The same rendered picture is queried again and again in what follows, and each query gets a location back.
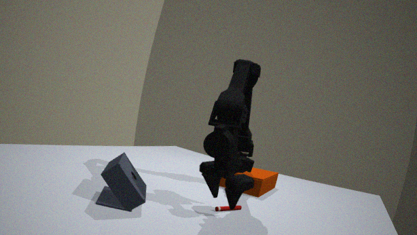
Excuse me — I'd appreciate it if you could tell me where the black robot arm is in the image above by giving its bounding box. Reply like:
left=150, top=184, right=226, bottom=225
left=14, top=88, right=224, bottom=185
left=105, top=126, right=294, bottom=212
left=203, top=59, right=261, bottom=174

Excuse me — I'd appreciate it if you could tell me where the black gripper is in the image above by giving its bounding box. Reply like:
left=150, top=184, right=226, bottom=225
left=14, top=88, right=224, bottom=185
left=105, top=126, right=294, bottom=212
left=199, top=149, right=255, bottom=210

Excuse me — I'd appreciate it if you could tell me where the red peg with white band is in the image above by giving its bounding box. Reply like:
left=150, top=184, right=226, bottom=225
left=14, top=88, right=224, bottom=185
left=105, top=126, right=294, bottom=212
left=215, top=205, right=242, bottom=211

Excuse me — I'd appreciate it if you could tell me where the dark grey sloped panel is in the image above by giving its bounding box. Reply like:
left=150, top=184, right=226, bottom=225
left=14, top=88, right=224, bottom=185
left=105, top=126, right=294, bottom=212
left=96, top=152, right=147, bottom=212

